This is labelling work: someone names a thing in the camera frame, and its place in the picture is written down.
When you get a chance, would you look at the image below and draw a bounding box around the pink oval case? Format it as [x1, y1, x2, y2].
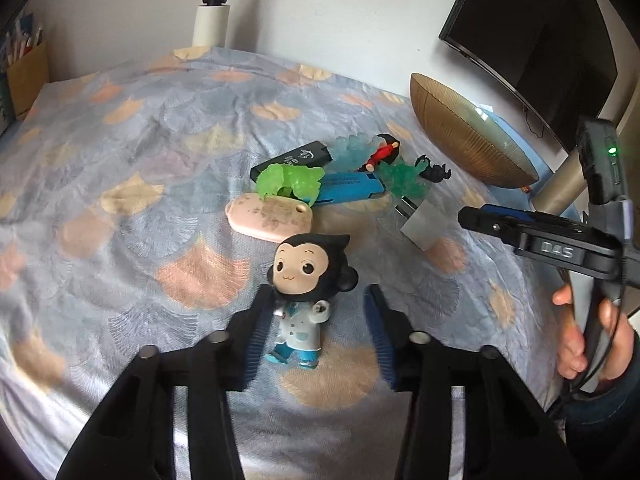
[224, 191, 314, 244]

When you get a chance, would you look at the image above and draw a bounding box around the red and black figurine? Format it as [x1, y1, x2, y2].
[361, 133, 402, 173]

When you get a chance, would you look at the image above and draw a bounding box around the monkey figurine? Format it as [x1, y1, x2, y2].
[265, 232, 359, 371]

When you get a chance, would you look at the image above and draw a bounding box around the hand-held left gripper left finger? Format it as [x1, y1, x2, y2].
[55, 284, 276, 480]

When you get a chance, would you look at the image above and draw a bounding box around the cardboard pen box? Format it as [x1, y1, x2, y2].
[5, 42, 51, 122]

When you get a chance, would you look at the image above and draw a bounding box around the white lamp pole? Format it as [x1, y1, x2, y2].
[192, 0, 236, 49]

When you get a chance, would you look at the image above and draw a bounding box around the green translucent figure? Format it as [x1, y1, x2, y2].
[257, 163, 326, 208]

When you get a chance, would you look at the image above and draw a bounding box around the black monitor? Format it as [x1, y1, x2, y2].
[438, 0, 620, 152]

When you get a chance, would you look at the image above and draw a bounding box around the person's right forearm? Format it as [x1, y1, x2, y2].
[564, 329, 640, 466]

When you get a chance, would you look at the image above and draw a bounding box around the teal translucent figure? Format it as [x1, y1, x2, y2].
[382, 158, 432, 198]

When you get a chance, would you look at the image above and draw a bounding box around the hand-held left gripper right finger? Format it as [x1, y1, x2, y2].
[364, 284, 571, 480]

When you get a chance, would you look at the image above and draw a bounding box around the cardboard tube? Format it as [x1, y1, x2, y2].
[532, 155, 587, 217]

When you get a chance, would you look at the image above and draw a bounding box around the black rectangular box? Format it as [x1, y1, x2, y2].
[250, 140, 333, 181]

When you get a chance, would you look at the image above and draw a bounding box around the brown ribbed bowl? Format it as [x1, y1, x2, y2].
[410, 73, 541, 189]

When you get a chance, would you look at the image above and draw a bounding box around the small black figure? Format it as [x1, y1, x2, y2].
[415, 156, 453, 184]

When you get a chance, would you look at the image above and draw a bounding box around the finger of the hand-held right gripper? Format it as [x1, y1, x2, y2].
[457, 206, 588, 247]

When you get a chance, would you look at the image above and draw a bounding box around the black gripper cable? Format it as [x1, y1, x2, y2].
[547, 195, 632, 418]

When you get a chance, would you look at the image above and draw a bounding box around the pale blue translucent figure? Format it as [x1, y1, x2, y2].
[330, 132, 383, 173]

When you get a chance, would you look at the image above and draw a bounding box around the person's right hand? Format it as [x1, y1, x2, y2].
[552, 284, 636, 382]

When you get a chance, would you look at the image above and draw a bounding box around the blue rectangular box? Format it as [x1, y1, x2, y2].
[312, 172, 385, 206]

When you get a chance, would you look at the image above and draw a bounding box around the bunch of pencils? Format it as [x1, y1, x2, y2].
[0, 10, 46, 67]

